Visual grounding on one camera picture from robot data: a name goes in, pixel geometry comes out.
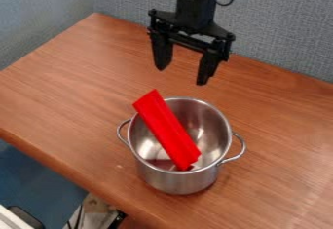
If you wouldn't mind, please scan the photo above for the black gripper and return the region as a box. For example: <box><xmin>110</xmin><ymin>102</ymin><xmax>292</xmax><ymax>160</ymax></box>
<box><xmin>149</xmin><ymin>0</ymin><xmax>236</xmax><ymax>86</ymax></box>

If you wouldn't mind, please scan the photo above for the red rectangular block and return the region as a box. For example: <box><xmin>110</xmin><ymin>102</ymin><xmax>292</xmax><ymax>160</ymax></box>
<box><xmin>133</xmin><ymin>89</ymin><xmax>203</xmax><ymax>171</ymax></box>

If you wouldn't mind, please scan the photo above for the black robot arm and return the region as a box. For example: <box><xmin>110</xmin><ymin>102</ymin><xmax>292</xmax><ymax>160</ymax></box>
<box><xmin>148</xmin><ymin>0</ymin><xmax>236</xmax><ymax>86</ymax></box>

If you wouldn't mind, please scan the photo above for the stainless steel pot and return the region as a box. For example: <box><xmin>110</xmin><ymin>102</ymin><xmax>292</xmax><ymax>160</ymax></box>
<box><xmin>118</xmin><ymin>96</ymin><xmax>244</xmax><ymax>195</ymax></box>

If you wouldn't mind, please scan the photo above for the black table leg frame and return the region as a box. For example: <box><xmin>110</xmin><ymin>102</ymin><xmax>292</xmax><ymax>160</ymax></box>
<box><xmin>64</xmin><ymin>206</ymin><xmax>125</xmax><ymax>229</ymax></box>

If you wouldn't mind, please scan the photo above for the white object at corner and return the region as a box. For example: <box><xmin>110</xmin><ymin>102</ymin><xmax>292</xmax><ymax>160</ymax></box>
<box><xmin>0</xmin><ymin>205</ymin><xmax>30</xmax><ymax>229</ymax></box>

